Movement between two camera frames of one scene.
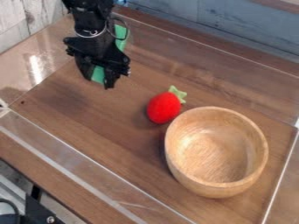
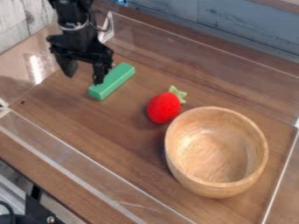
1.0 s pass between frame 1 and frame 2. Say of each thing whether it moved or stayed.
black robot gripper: moved
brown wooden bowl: stayed
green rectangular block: moved
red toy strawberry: stayed
